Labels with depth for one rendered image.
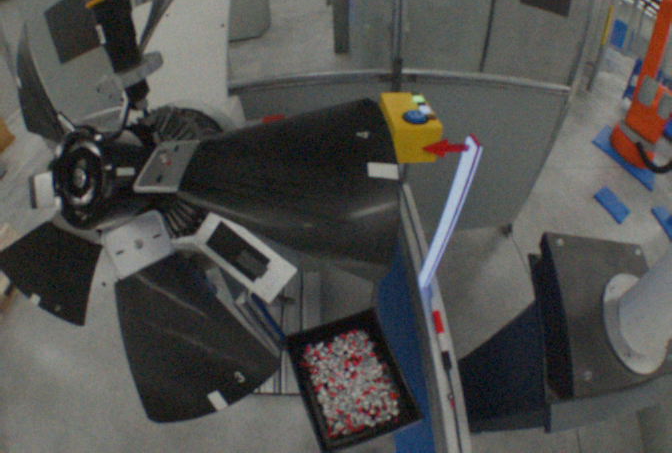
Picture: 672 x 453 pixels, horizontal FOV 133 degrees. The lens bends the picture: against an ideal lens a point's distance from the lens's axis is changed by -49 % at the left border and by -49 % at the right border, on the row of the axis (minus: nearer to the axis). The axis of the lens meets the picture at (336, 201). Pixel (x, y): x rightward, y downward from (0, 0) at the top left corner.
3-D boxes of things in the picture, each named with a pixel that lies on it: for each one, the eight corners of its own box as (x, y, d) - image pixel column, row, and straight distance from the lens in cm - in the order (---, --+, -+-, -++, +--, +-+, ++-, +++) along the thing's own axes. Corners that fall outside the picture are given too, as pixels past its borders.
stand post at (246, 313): (266, 347, 146) (172, 230, 69) (284, 347, 144) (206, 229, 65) (265, 356, 145) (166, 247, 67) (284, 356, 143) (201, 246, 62)
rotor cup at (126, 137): (98, 151, 52) (36, 149, 44) (162, 107, 45) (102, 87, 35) (124, 236, 49) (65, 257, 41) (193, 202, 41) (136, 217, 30)
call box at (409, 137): (378, 129, 74) (380, 91, 69) (416, 128, 77) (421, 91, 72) (390, 169, 62) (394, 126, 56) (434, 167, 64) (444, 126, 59)
